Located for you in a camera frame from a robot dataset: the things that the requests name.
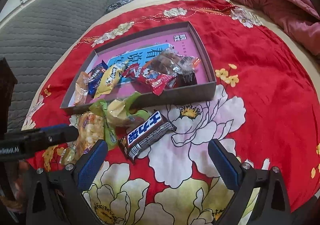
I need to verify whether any clear orange-edged biscuit packet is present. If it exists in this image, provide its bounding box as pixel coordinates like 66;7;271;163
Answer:
145;48;201;76

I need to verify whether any yellow snack packet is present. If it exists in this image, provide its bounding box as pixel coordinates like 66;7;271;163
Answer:
94;61;128;99

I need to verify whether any red snack packet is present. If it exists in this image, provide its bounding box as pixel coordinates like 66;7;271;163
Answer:
122;63;175;96

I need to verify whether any pink quilted blanket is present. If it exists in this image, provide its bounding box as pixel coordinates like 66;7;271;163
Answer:
209;0;320;56

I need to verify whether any orange clear rice cracker packet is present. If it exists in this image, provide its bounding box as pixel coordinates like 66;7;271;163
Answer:
60;111;104;166

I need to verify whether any brown Snickers bar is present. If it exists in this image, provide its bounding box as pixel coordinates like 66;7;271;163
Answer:
118;111;177;163

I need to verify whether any green clear cake packet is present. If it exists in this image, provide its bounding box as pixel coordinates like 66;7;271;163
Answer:
89;92;150;151

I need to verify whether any red floral cloth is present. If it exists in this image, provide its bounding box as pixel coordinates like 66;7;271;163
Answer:
32;0;319;224

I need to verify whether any grey quilted headboard cover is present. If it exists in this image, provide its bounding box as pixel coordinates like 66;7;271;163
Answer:
1;0;118;131

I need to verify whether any blue patterned cloth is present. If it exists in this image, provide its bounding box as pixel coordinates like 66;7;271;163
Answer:
106;0;134;14

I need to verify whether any clear bread packet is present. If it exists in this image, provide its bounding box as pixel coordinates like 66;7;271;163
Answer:
74;72;89;106

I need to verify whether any dark blue snack packet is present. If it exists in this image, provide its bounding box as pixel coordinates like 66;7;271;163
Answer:
88;61;108;97

